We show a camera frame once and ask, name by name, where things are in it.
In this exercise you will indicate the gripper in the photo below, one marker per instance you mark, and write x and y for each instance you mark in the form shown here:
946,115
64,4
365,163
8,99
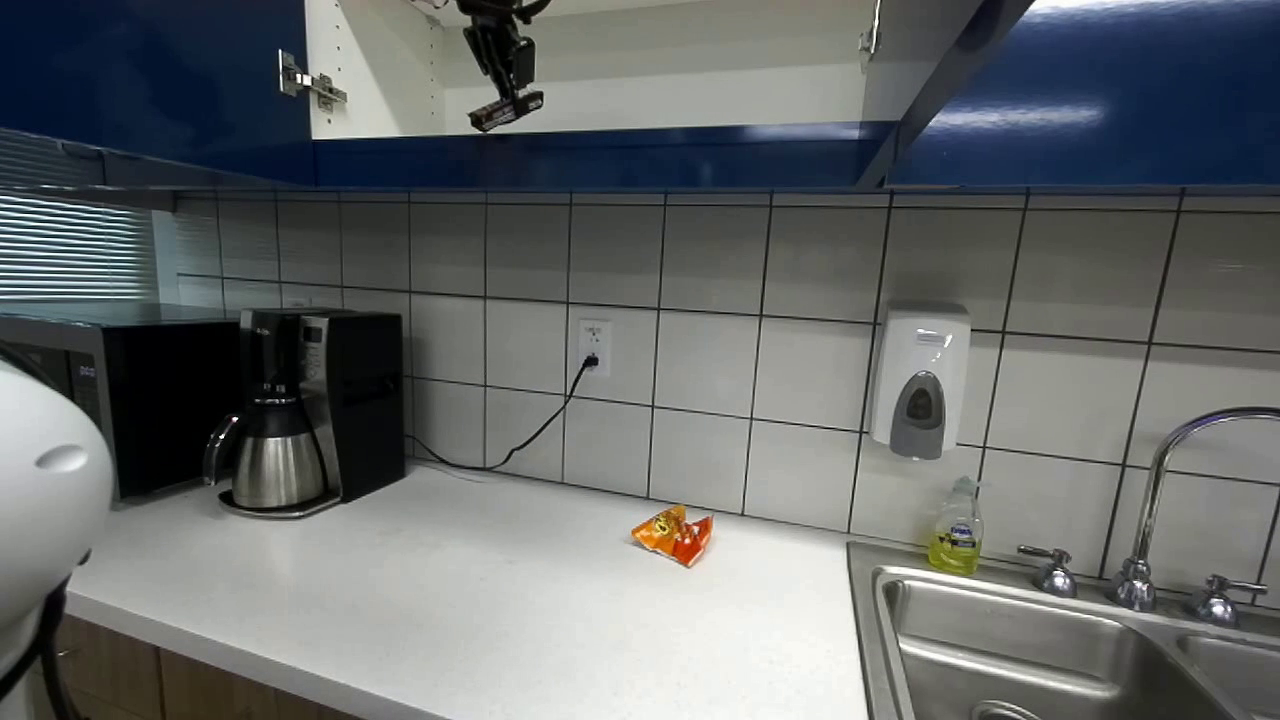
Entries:
495,10

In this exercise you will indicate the brown chocolate bar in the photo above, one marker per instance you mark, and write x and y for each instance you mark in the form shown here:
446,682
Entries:
506,111

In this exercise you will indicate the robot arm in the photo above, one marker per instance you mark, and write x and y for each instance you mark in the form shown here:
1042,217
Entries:
45,500

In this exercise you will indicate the blue cabinet door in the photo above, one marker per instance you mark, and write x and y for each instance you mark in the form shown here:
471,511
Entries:
945,95
150,70

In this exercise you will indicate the wooden base cabinet door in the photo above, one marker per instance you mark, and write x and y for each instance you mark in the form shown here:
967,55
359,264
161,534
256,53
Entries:
215,695
110,670

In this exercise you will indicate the black coffee maker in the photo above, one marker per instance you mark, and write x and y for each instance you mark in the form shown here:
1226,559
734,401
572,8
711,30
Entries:
355,400

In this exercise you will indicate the steel coffee carafe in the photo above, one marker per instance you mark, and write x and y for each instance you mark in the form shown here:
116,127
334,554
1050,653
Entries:
272,455

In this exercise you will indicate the window blinds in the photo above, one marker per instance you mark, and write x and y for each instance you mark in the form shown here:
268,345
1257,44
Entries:
70,245

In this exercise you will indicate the black microwave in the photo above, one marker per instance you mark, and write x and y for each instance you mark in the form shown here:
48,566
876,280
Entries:
170,400

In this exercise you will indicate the orange snack packet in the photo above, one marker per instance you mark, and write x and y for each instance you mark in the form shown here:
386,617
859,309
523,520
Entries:
675,535

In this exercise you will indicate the microwave door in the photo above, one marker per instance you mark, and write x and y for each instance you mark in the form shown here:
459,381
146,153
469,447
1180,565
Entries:
40,357

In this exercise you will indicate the yellow dish soap bottle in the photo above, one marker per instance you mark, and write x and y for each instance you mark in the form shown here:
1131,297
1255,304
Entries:
956,540

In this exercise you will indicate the chrome tap lever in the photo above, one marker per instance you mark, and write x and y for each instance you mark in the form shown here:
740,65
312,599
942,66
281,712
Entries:
1055,575
1215,603

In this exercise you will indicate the steel sink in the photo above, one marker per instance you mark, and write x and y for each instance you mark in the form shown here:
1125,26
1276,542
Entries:
1000,640

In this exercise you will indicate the chrome tap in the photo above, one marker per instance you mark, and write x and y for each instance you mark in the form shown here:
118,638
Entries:
1150,500

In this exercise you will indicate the blue wall cabinet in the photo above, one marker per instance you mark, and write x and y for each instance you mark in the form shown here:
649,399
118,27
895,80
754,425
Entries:
600,160

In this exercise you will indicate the white wall socket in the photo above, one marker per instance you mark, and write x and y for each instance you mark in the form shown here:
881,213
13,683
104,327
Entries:
594,340

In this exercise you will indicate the white wall soap dispenser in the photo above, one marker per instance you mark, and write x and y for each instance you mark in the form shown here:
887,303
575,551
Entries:
920,360

